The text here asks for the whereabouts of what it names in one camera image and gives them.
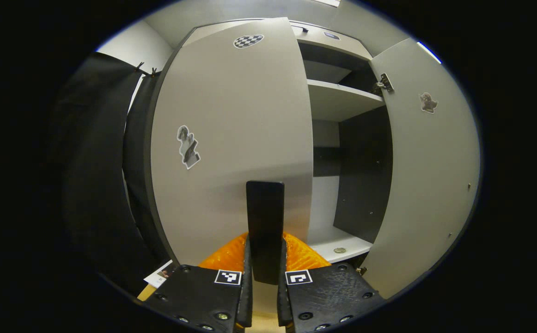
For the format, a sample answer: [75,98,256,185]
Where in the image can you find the white-edged dark book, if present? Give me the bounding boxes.
[144,260,177,289]

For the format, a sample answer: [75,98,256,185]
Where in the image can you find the shoe cabinet door diamond stickers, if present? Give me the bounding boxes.
[359,38,482,300]

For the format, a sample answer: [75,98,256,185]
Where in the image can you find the shoe cabinet door checkered sticker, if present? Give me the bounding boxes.
[151,18,314,266]

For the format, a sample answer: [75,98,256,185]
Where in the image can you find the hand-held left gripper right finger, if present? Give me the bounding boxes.
[276,231,387,333]

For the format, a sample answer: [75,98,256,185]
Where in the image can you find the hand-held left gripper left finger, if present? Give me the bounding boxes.
[153,233,254,333]

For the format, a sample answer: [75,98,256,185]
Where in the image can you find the grey double-door shoe cabinet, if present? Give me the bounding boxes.
[145,18,395,265]

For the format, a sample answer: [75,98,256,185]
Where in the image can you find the grey cabinet drawer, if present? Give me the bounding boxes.
[292,21,373,61]

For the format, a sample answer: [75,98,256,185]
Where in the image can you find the metal door hinge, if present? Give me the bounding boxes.
[376,73,395,93]

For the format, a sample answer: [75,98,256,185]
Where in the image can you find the black backdrop cloth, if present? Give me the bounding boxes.
[61,52,177,296]

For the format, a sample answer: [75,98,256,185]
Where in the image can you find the black door handle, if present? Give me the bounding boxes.
[246,180,285,285]

